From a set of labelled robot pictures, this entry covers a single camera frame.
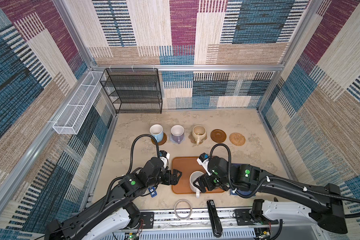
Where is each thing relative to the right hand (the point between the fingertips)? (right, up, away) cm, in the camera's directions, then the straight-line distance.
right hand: (202, 182), depth 71 cm
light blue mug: (-26, +23, +27) cm, 44 cm away
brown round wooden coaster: (-23, +15, +30) cm, 41 cm away
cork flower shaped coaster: (-2, +16, +28) cm, 32 cm away
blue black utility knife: (-22, -1, -7) cm, 23 cm away
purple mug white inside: (-12, +22, +32) cm, 41 cm away
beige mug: (+2, +21, +30) cm, 37 cm away
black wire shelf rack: (-44, +52, +38) cm, 78 cm away
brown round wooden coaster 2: (+16, +19, +34) cm, 42 cm away
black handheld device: (+6, -19, -1) cm, 20 cm away
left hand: (-13, +4, +3) cm, 14 cm away
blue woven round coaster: (-13, +16, +26) cm, 33 cm away
